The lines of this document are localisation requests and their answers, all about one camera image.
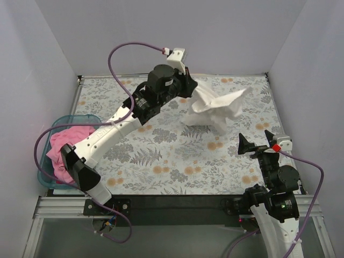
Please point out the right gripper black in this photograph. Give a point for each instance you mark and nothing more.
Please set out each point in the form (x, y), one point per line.
(258, 152)

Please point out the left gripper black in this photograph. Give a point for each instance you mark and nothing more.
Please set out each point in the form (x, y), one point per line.
(188, 82)

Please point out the white t shirt robot print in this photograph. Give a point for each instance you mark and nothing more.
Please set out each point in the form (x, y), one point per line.
(207, 108)

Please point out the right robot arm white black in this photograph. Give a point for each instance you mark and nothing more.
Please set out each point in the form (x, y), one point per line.
(273, 204)

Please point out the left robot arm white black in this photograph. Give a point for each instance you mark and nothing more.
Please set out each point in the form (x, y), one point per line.
(163, 84)

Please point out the floral table cloth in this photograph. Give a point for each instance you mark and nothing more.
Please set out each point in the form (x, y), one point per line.
(167, 157)

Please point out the teal plastic basket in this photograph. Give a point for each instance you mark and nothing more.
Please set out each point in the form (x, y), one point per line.
(46, 162)

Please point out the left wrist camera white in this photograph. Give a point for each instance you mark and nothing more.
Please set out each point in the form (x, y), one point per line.
(175, 58)

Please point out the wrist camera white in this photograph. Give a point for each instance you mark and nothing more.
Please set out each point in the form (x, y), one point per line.
(175, 58)
(281, 143)

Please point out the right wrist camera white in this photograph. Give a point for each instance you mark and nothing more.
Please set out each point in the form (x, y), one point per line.
(281, 143)

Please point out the aluminium frame rail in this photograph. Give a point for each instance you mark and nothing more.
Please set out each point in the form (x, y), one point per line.
(62, 207)

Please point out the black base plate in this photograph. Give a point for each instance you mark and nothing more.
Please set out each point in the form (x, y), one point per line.
(172, 210)

